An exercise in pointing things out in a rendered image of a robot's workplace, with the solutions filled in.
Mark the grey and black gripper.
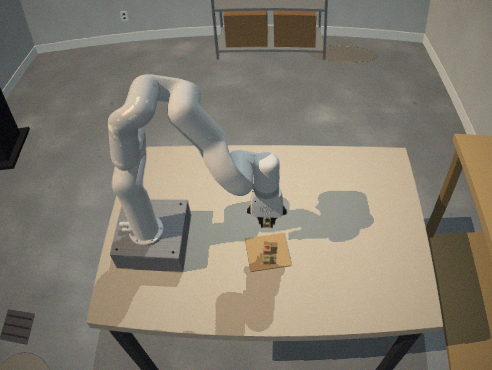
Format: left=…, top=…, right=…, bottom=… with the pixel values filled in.
left=247, top=187, right=287, bottom=228

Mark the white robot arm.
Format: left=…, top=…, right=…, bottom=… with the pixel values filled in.
left=108, top=74, right=280, bottom=246

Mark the tan flat mat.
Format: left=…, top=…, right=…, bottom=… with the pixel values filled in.
left=245, top=233, right=291, bottom=272

